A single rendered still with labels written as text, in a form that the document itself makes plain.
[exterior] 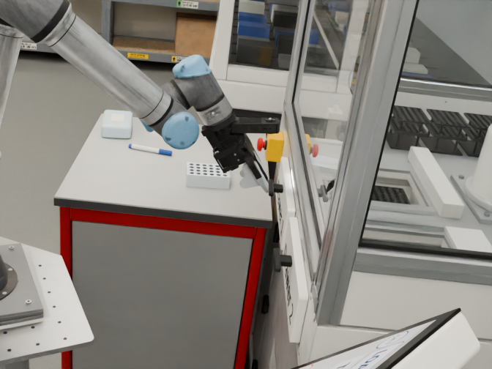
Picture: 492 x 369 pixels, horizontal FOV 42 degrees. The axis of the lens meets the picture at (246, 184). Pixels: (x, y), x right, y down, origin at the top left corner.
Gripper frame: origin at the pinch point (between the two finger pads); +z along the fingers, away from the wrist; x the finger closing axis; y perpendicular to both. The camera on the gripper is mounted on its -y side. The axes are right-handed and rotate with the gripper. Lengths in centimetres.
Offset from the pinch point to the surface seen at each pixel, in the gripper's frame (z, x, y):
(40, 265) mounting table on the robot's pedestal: -15, 21, 49
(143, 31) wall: 10, -413, 111
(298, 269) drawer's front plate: 1.7, 37.7, -4.4
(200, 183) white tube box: 2.2, -24.0, 21.8
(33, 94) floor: -6, -283, 169
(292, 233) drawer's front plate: 1.5, 24.4, -4.2
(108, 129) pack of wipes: -17, -51, 46
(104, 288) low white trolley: 13, -12, 59
